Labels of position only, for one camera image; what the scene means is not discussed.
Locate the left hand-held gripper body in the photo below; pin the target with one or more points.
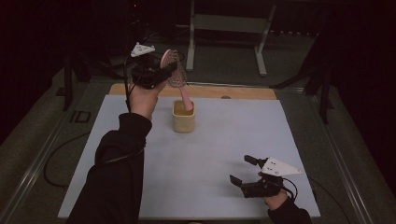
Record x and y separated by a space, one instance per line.
146 73

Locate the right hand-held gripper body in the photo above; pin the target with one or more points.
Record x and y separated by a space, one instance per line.
264 188

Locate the pink hairbrush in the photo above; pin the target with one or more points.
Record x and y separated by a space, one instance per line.
177 77

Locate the cream yellow dimpled cup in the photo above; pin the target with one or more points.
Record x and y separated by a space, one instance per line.
183 123

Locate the person's right hand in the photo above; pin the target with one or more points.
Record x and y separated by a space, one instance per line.
275 201

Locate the person's left hand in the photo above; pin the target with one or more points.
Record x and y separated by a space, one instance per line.
142 101

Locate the dark metal stand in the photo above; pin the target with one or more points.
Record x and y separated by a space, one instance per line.
323 90
67 84

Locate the metal frame table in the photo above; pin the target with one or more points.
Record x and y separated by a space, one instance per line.
229 23

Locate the black floor socket frame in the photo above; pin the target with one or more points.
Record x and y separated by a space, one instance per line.
81 116

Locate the metal floor rail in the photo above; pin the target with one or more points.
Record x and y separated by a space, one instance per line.
34 168
342 165

